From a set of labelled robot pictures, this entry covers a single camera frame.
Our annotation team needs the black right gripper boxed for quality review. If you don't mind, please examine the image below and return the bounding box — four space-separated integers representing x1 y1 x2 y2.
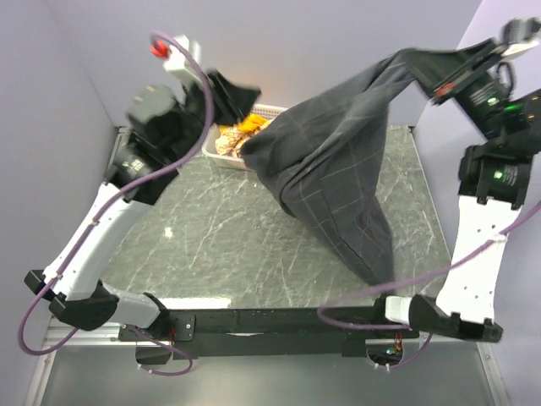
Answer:
395 38 510 146

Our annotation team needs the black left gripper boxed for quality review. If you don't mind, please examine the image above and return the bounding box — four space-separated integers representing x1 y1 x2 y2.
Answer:
167 69 262 164

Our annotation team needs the dark grey checked pillowcase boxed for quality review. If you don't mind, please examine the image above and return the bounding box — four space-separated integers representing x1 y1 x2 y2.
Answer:
241 48 443 286

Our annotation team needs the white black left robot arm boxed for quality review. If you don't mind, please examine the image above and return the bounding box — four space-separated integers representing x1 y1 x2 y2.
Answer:
25 70 261 340

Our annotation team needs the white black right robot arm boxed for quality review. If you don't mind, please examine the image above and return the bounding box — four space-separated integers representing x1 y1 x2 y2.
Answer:
370 34 540 343

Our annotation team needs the crumpled orange white paper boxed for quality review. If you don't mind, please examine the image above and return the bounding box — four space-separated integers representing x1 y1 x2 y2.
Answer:
215 125 257 158

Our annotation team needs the yellow cloth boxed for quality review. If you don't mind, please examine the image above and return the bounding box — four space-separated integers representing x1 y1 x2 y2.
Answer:
237 113 271 134

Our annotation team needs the black base beam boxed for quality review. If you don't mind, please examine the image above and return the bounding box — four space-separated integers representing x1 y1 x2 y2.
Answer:
117 307 418 365

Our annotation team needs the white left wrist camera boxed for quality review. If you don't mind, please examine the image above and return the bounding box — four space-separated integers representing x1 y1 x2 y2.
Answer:
151 36 201 87

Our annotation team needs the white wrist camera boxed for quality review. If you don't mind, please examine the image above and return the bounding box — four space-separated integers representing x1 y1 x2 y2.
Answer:
501 17 540 61
151 36 201 87

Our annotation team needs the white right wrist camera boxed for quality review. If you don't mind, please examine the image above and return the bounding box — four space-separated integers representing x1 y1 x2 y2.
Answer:
501 17 540 61

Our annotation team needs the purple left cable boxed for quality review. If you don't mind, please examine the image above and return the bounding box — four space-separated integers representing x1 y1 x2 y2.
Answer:
16 30 216 376

